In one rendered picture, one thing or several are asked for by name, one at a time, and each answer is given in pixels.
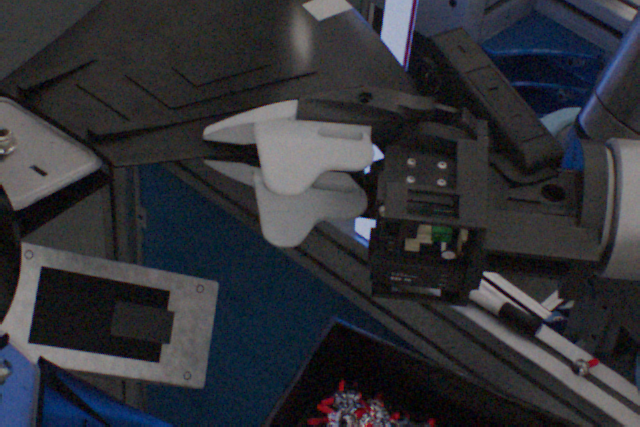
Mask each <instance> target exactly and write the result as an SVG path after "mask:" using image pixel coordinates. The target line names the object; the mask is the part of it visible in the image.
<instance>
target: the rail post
mask: <svg viewBox="0 0 640 427"><path fill-rule="evenodd" d="M100 169H101V170H102V171H104V172H105V173H106V174H108V175H109V176H110V177H111V182H110V183H108V184H107V185H105V186H104V187H102V188H101V195H102V209H103V223H104V238H105V252H106V259H108V260H113V261H118V262H122V263H127V264H129V263H132V264H137V265H138V250H137V227H136V203H135V180H134V166H131V167H121V168H113V167H110V166H108V165H107V164H105V163H104V162H102V164H101V166H100ZM114 394H115V398H117V399H119V400H121V401H123V402H125V403H127V404H129V405H131V406H133V407H134V408H136V409H138V410H140V411H142V412H143V389H142V383H137V382H128V381H118V380H115V381H114Z"/></svg>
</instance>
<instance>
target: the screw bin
mask: <svg viewBox="0 0 640 427"><path fill-rule="evenodd" d="M336 378H338V379H340V380H341V379H342V380H345V382H346V383H349V384H351V385H352V383H353V382H355V383H357V385H358V388H360V389H362V390H364V391H366V392H369V393H371V394H373V395H375V396H377V393H382V395H383V399H384V400H387V401H389V402H391V403H393V404H395V405H398V406H400V407H402V408H404V409H407V410H409V411H411V412H413V413H416V414H418V415H420V416H422V417H428V418H429V419H430V418H434V419H436V421H435V422H436V423H438V424H440V425H442V426H445V427H583V426H581V425H578V424H576V423H574V422H572V421H571V420H569V419H567V418H565V417H562V416H560V415H558V414H554V413H552V412H550V411H547V410H545V409H543V408H540V407H538V406H536V405H534V404H531V403H529V402H527V401H524V400H522V399H520V398H517V397H515V396H513V395H511V394H508V393H506V392H504V391H501V390H499V389H497V388H494V387H492V386H490V385H487V384H485V383H483V382H481V381H478V380H476V379H474V378H471V377H469V376H467V375H464V374H462V373H460V372H458V371H455V370H453V369H451V368H448V367H446V366H444V365H441V364H439V363H437V362H434V361H432V360H430V359H429V358H426V357H424V356H422V355H419V354H417V353H415V352H412V351H410V350H408V349H406V348H403V347H401V346H399V345H396V344H394V343H392V342H389V341H387V340H385V339H382V338H380V337H378V336H376V335H373V334H371V333H369V332H366V331H364V330H362V329H359V328H357V327H355V326H352V325H350V324H348V323H346V322H343V321H341V320H339V319H337V318H336V317H334V316H332V317H331V316H330V317H329V318H328V321H327V324H326V325H325V327H324V328H323V330H322V331H321V333H320V334H319V336H318V338H317V339H316V341H315V342H314V344H313V345H312V347H311V348H310V350H309V351H308V353H307V354H306V356H305V357H304V361H303V362H302V364H301V365H300V367H299V368H298V370H297V371H296V373H295V374H294V376H293V377H292V379H291V380H290V382H289V384H288V385H287V387H286V388H285V390H284V391H283V393H282V394H281V396H280V397H279V399H278V400H277V402H276V404H275V405H274V407H273V408H272V410H271V411H270V413H269V414H268V416H267V417H266V419H265V420H264V422H263V423H262V425H261V427H306V426H307V420H311V418H312V417H313V415H314V414H315V412H316V410H317V408H316V407H317V406H318V404H320V402H322V401H323V399H324V397H325V396H326V394H327V393H328V391H329V389H330V388H331V386H332V384H333V383H334V381H335V380H336Z"/></svg>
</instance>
